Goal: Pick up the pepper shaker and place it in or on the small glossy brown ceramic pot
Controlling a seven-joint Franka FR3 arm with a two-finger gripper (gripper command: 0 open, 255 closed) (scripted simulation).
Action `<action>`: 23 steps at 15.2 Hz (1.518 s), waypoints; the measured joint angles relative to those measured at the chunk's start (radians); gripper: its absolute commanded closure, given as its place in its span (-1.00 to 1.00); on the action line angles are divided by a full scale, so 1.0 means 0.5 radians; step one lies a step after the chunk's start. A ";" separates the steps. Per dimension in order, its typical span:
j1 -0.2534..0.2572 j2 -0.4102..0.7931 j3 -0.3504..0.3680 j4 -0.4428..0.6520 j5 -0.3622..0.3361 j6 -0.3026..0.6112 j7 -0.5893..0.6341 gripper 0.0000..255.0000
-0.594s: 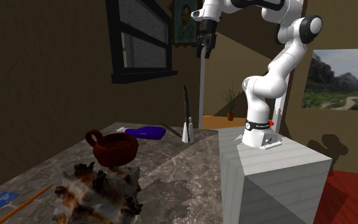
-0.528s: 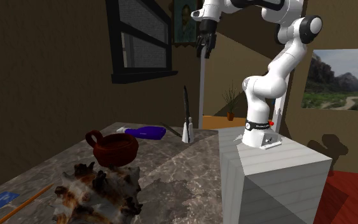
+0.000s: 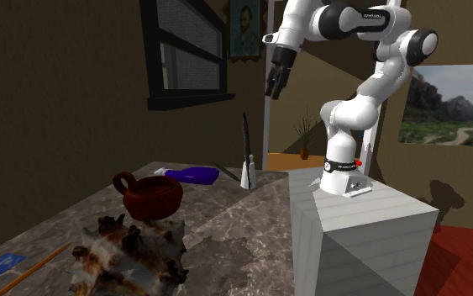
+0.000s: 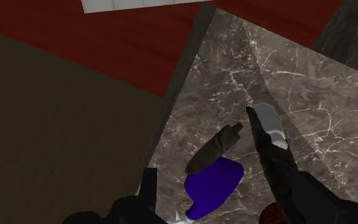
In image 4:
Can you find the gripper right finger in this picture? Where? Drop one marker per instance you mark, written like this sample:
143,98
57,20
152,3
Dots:
330,211

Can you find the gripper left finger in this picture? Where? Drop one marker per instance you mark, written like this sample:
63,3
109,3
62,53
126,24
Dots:
129,211

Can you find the small white object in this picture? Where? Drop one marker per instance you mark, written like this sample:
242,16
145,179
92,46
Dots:
183,219

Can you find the reddish brown round object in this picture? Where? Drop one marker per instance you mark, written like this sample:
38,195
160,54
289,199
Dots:
271,215

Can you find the black and grey knife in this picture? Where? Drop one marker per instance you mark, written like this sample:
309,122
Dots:
274,167

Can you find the blue curved plastic object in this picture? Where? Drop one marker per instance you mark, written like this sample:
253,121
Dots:
212,186

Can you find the dark brown oblong object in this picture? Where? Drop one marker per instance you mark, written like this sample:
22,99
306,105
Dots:
212,150

